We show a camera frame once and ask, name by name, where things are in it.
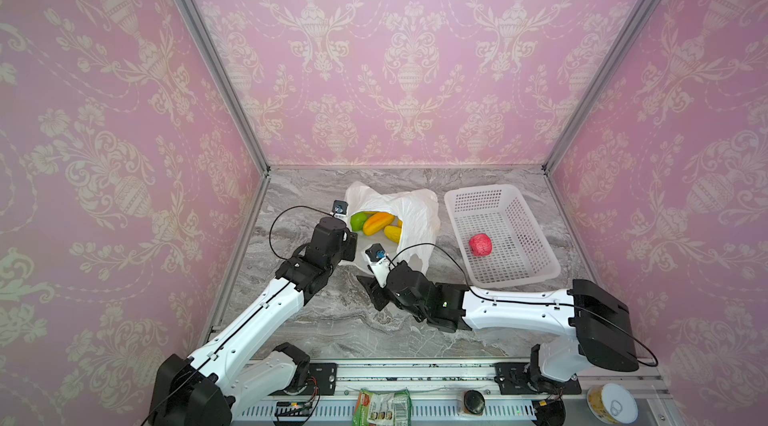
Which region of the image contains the white plastic bag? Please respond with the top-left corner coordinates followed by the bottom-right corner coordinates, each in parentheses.
top-left (344, 182), bottom-right (441, 274)

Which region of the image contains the pink red fruit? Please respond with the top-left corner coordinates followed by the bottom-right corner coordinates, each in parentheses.
top-left (469, 233), bottom-right (493, 257)

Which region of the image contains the white perforated plastic basket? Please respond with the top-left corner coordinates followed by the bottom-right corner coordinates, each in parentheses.
top-left (444, 184), bottom-right (561, 289)

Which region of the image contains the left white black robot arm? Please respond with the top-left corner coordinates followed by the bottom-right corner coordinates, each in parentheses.
top-left (143, 216), bottom-right (357, 425)

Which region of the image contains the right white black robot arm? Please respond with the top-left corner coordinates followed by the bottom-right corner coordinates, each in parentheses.
top-left (357, 262), bottom-right (640, 393)

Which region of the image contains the green fruit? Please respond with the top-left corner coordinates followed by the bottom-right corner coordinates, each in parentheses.
top-left (349, 211), bottom-right (373, 232)

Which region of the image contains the orange mango fruit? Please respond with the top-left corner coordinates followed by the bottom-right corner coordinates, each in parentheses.
top-left (362, 212), bottom-right (397, 236)

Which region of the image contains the green snack packet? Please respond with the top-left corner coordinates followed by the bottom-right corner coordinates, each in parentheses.
top-left (353, 389), bottom-right (412, 426)

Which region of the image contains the black lid jar front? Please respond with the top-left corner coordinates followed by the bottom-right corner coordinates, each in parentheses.
top-left (460, 390), bottom-right (486, 416)

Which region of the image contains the tin can pull tab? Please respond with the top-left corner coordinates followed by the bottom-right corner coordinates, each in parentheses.
top-left (587, 383), bottom-right (639, 425)

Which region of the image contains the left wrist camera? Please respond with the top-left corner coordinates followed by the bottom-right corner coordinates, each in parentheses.
top-left (332, 200), bottom-right (349, 224)

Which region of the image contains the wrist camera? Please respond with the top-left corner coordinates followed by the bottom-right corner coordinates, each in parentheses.
top-left (332, 200), bottom-right (349, 224)
top-left (365, 243), bottom-right (392, 288)

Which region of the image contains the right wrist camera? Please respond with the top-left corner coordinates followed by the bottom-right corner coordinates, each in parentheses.
top-left (365, 243), bottom-right (392, 288)

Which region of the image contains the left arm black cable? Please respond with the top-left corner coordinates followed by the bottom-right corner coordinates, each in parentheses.
top-left (267, 205), bottom-right (335, 262)

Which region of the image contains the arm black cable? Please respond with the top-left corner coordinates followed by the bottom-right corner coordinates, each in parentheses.
top-left (267, 205), bottom-right (335, 262)
top-left (389, 242), bottom-right (660, 368)

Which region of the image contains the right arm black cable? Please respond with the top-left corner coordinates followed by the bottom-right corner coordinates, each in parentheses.
top-left (389, 242), bottom-right (660, 368)

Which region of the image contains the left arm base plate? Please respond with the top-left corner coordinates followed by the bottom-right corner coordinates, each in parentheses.
top-left (283, 362), bottom-right (338, 396)

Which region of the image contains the aluminium front rail frame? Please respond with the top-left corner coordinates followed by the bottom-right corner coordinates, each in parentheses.
top-left (229, 358), bottom-right (685, 425)

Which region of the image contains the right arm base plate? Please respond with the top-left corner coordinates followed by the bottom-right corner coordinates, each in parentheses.
top-left (493, 362), bottom-right (582, 396)

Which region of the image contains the left aluminium corner post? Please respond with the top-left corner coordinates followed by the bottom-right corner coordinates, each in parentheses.
top-left (174, 0), bottom-right (270, 176)

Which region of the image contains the aluminium corner post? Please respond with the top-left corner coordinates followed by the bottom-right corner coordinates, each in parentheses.
top-left (542, 0), bottom-right (661, 177)
top-left (174, 0), bottom-right (270, 176)

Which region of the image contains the right aluminium corner post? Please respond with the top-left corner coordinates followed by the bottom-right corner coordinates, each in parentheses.
top-left (542, 0), bottom-right (661, 177)

